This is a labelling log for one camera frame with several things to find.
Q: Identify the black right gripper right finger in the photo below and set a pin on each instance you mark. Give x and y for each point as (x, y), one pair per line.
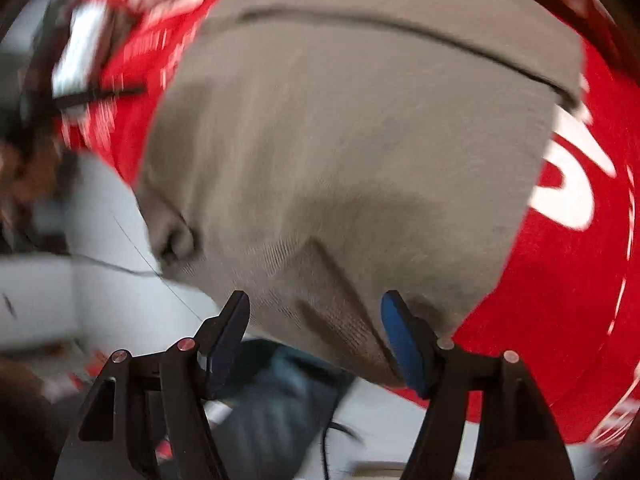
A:
(518, 437)

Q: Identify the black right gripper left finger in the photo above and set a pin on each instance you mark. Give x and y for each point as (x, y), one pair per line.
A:
(112, 438)

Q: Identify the grey knit garment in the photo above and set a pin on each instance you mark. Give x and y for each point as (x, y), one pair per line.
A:
(318, 153)

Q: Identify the red blanket with white print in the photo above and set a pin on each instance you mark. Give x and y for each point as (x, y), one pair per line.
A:
(567, 299)

